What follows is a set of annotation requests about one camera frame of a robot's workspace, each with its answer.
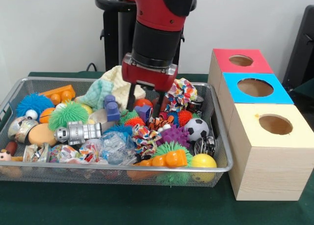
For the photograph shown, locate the black flat panel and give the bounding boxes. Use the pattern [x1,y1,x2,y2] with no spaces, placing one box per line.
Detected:
[282,5,314,89]

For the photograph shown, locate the cream knitted cloth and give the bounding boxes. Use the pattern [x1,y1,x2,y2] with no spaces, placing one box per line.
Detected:
[102,65,146,106]

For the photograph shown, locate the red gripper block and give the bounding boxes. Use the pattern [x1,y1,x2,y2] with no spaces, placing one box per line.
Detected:
[122,53,179,119]

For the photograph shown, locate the clear plastic bottle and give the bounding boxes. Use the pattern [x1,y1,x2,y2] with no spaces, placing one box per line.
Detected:
[100,131,136,165]

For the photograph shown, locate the striped tiger plush toy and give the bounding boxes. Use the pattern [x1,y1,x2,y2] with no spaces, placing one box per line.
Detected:
[147,113,175,132]

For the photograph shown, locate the purple spiky ball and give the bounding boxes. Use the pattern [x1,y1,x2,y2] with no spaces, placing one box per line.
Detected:
[160,124,191,147]

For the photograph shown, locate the colourful patterned cloth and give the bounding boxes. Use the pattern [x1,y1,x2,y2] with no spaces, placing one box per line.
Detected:
[164,78,198,112]

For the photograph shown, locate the yellow ball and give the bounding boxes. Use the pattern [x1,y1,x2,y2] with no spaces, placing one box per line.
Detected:
[191,153,218,183]

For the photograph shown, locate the orange toy block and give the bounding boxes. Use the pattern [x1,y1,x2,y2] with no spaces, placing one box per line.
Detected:
[133,150,189,167]

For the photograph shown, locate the green spiky ball with eyes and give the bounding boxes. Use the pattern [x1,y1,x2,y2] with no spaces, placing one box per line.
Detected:
[48,101,89,132]

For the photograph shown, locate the dark green tablecloth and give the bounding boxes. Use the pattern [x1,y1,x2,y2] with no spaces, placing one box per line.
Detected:
[293,78,314,107]
[0,71,314,225]

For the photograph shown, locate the small soccer ball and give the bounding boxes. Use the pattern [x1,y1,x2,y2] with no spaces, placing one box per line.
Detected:
[183,118,210,140]

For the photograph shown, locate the blue spiky ball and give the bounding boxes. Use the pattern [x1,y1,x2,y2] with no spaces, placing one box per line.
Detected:
[104,124,134,138]

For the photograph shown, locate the wooden box with three holes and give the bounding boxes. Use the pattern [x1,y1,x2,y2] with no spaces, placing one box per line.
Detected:
[207,48,314,201]

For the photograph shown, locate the clear mesh bin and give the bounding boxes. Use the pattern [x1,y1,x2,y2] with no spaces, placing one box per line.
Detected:
[0,77,234,188]

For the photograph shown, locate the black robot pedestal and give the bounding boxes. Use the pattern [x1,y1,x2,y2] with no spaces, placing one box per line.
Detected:
[95,0,197,73]

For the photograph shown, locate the silver toy robot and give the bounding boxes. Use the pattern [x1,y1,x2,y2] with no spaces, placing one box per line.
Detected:
[53,121,103,146]

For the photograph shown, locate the colourful fabric bow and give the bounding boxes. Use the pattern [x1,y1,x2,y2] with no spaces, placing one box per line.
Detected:
[131,125,162,159]

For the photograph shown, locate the small basketball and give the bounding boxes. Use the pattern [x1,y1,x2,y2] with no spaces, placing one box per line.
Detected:
[39,108,56,124]

